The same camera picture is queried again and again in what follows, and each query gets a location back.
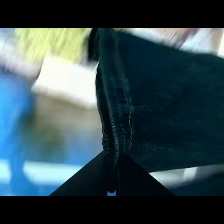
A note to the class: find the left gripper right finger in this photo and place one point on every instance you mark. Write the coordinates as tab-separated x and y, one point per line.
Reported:
140	181

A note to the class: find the dark green garment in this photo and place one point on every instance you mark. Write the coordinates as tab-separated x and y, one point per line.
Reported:
160	100

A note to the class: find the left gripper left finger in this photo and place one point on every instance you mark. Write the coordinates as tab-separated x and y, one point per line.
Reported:
88	180

